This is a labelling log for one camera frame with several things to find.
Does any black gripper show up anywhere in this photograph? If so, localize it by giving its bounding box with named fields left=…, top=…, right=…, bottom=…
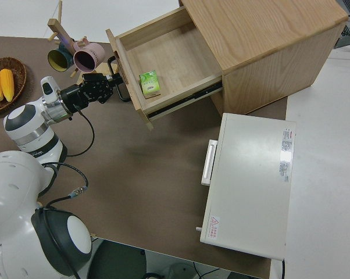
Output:
left=77, top=72, right=125, bottom=106

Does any black drawer handle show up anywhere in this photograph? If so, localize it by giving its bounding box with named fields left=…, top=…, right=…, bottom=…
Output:
left=107, top=56, right=130, bottom=102

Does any wooden drawer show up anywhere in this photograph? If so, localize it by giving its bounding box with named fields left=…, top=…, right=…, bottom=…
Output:
left=106, top=6, right=224, bottom=132

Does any pink mug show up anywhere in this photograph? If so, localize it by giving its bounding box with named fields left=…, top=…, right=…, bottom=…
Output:
left=73, top=42, right=106, bottom=73

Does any small green carton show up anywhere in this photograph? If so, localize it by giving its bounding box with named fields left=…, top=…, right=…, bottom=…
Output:
left=138, top=70, right=161, bottom=99

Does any dark blue mug yellow inside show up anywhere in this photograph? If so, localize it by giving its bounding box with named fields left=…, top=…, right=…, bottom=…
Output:
left=47, top=40, right=74, bottom=73

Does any bamboo mug tree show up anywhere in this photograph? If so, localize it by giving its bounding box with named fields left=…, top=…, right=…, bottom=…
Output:
left=47, top=0, right=117, bottom=78

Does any brown table mat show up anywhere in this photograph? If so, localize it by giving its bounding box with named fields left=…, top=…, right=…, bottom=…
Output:
left=0, top=35, right=289, bottom=279

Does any brown wicker basket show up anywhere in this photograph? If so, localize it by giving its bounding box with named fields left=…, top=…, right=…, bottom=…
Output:
left=0, top=57, right=27, bottom=114

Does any wooden cabinet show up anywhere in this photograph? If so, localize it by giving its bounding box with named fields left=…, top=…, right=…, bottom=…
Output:
left=179, top=0, right=349, bottom=117

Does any white toaster oven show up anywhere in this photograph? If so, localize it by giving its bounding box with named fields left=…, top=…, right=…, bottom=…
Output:
left=195, top=112, right=297, bottom=261

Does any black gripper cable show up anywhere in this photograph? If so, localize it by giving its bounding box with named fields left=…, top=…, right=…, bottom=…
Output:
left=37, top=106, right=95, bottom=216

